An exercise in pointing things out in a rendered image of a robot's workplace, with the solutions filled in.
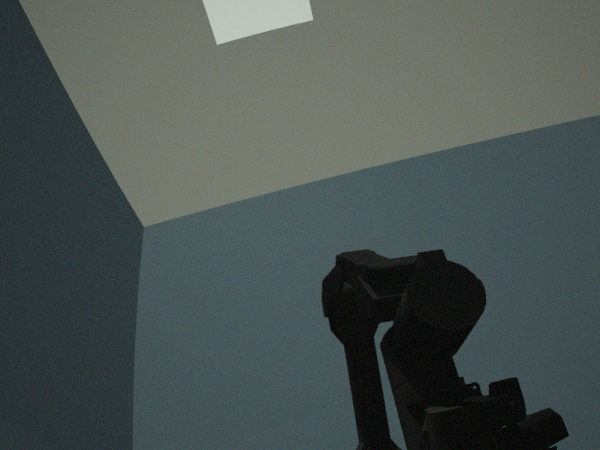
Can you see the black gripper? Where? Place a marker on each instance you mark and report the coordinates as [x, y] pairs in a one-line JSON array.
[[539, 431]]

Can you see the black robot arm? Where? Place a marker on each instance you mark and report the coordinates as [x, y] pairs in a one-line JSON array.
[[434, 304]]

